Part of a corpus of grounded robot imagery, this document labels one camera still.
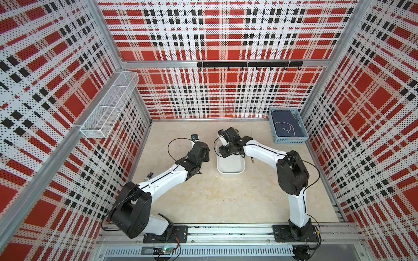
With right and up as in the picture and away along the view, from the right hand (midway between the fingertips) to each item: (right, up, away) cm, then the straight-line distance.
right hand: (225, 149), depth 95 cm
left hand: (-12, 0, -6) cm, 14 cm away
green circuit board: (-29, -42, -25) cm, 57 cm away
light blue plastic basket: (+42, +5, +9) cm, 44 cm away
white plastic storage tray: (+5, -9, +1) cm, 10 cm away
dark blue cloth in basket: (+42, +16, +13) cm, 47 cm away
